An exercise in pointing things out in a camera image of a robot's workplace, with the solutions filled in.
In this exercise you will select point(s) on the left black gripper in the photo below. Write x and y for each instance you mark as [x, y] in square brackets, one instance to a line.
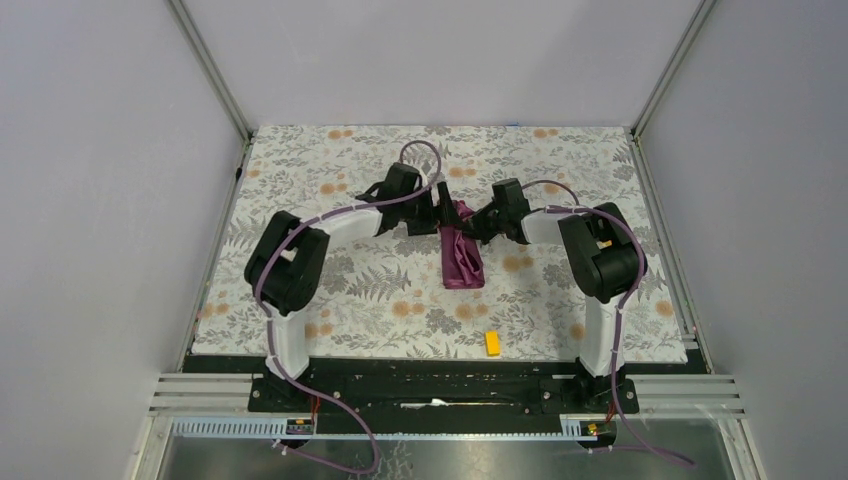
[429, 225]

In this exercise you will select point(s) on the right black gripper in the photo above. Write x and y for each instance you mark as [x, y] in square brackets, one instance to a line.
[474, 227]

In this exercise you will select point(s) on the purple satin napkin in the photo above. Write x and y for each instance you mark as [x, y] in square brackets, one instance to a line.
[462, 267]

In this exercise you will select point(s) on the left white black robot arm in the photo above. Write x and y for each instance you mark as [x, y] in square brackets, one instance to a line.
[285, 267]

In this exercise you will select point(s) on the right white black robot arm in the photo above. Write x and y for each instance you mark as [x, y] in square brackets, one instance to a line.
[607, 264]

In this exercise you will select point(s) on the floral tablecloth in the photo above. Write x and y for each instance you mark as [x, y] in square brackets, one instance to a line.
[384, 297]

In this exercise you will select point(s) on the yellow block near front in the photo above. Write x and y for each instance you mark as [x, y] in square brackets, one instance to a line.
[492, 343]

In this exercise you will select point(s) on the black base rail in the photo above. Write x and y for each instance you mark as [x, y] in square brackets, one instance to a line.
[440, 396]

